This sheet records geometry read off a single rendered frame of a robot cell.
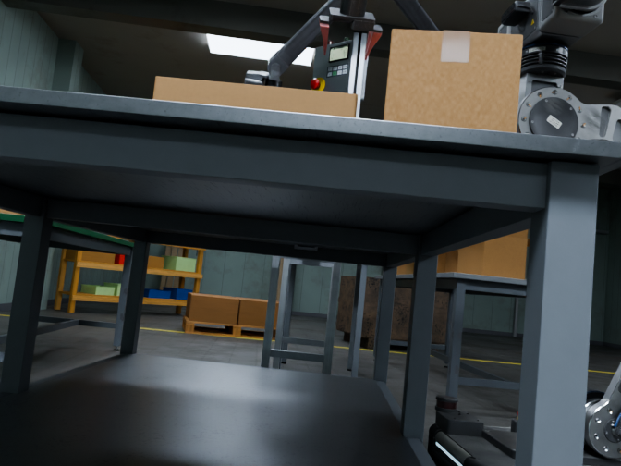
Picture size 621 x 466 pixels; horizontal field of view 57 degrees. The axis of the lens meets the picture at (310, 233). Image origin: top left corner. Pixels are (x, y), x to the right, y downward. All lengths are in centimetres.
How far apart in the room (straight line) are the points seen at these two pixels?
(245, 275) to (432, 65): 1055
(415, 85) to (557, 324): 54
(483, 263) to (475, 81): 235
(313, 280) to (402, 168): 1087
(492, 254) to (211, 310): 352
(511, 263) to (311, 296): 838
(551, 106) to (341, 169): 107
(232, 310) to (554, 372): 552
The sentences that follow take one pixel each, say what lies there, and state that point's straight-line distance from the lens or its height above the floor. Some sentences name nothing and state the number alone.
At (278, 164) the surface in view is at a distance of 73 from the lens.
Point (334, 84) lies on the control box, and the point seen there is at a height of 132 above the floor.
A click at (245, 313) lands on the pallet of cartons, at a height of 25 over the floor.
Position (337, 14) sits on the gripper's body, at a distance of 135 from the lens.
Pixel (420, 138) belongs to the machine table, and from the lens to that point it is 70.
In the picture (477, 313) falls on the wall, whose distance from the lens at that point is 1238.
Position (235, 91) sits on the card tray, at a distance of 75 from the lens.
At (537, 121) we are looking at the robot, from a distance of 168.
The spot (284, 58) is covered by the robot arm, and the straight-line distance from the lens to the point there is 196.
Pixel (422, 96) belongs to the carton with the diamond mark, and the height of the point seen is 99.
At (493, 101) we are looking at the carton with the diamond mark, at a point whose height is 99.
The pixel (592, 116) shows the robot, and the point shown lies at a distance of 177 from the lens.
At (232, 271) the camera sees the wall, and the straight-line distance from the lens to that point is 1154.
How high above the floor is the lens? 62
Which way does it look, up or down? 5 degrees up
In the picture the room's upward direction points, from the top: 6 degrees clockwise
